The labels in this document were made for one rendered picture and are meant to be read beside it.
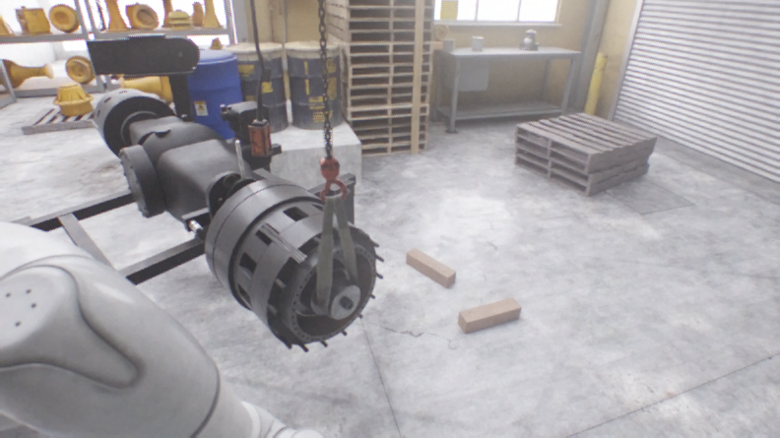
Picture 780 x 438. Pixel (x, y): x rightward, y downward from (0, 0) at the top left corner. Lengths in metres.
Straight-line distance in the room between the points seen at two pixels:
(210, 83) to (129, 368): 3.73
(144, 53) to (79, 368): 3.51
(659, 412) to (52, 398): 2.57
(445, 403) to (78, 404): 2.08
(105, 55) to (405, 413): 3.29
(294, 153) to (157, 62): 1.40
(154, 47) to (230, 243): 2.38
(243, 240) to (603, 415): 1.95
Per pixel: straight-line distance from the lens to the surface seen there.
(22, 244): 0.46
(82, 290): 0.33
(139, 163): 2.56
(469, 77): 5.95
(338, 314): 1.53
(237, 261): 1.63
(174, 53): 3.72
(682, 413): 2.73
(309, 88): 4.47
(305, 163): 4.14
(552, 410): 2.42
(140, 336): 0.34
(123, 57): 3.81
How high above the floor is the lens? 1.89
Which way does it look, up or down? 28 degrees down
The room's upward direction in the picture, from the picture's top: 1 degrees clockwise
